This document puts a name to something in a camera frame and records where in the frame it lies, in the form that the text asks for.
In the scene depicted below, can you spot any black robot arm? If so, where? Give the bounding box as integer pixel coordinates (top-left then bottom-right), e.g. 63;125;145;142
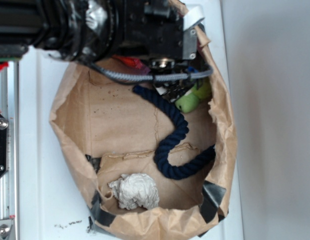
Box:
0;0;213;99

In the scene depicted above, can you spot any black metal bracket plate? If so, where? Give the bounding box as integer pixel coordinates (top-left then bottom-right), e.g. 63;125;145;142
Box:
0;114;8;178

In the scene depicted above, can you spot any dark blue twisted rope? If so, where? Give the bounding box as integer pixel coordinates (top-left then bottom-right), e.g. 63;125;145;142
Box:
132;84;216;180

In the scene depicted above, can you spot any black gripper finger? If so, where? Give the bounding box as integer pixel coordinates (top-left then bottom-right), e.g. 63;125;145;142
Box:
153;81;195;103

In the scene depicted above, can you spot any white plastic tray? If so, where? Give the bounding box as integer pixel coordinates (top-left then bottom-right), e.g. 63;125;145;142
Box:
17;0;244;240

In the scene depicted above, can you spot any brown paper bag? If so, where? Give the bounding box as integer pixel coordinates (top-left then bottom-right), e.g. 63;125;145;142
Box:
50;0;237;240

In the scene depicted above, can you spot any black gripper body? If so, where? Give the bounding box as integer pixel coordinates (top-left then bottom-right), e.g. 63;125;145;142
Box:
114;0;212;83

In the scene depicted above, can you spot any green plush toy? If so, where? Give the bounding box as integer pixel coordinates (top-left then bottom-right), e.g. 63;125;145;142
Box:
175;78;212;114

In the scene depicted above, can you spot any aluminium frame rail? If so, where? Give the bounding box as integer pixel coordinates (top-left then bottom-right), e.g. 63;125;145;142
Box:
0;62;18;240

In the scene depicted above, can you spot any crumpled white paper ball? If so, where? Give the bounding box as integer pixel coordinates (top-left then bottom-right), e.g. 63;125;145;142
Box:
108;173;160;210

